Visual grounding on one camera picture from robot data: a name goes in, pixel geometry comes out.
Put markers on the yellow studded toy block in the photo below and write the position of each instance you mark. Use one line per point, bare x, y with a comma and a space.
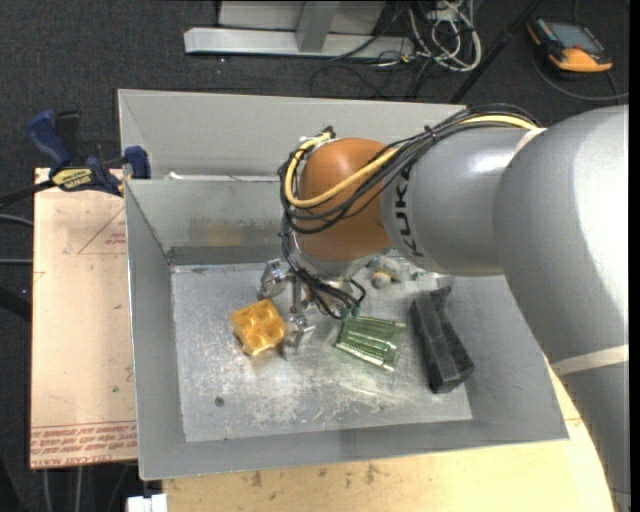
257, 326

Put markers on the black wedge block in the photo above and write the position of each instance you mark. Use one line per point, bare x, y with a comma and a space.
440, 345

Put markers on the brown cardboard board, red print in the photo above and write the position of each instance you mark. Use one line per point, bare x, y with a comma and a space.
80, 325

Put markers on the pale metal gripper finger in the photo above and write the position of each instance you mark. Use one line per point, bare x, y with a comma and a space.
300, 330
272, 280

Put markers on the clear green ribbed box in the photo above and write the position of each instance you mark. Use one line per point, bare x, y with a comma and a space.
371, 342

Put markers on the grey metal bin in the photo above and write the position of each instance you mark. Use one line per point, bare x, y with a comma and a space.
300, 400

